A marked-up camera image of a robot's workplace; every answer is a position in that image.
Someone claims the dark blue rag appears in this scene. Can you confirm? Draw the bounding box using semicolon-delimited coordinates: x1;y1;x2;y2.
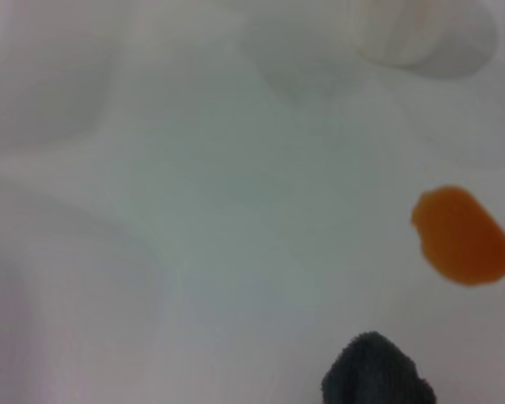
320;330;439;404

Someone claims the white paper cup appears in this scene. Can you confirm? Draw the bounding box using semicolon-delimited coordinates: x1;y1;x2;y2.
348;0;500;80

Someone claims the orange bread roll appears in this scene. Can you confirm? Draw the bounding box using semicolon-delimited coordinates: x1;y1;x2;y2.
410;184;505;288

